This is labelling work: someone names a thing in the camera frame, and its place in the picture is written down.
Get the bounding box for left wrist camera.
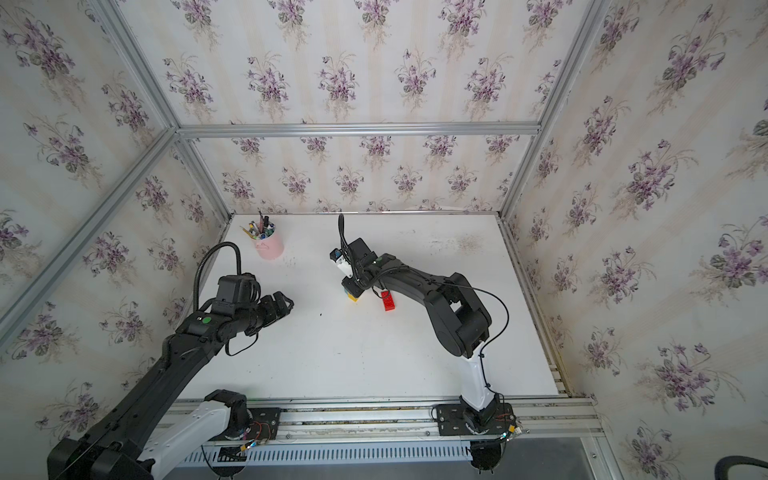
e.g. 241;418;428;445
216;273;261;304

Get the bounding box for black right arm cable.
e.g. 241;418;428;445
467;284;511;397

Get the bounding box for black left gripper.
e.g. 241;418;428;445
232;291;295;335

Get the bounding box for pens in cup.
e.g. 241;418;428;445
241;213;276;241

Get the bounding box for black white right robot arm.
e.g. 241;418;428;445
329;239;501;431

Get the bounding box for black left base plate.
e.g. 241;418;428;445
211;408;282;443

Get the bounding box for red long lego brick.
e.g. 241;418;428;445
381;290;396;312

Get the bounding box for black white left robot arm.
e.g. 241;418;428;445
47;273;294;479

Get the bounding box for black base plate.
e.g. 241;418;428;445
433;399;518;437
211;408;282;443

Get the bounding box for aluminium mounting rail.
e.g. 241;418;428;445
104;395;606;450

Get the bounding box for pink pen cup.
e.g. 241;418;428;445
253;231;284;261

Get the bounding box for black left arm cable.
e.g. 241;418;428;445
191;241;242;313

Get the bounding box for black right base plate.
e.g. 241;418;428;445
433;399;518;437

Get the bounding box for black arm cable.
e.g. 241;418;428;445
191;241;242;313
467;284;511;397

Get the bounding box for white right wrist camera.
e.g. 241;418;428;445
330;248;354;278

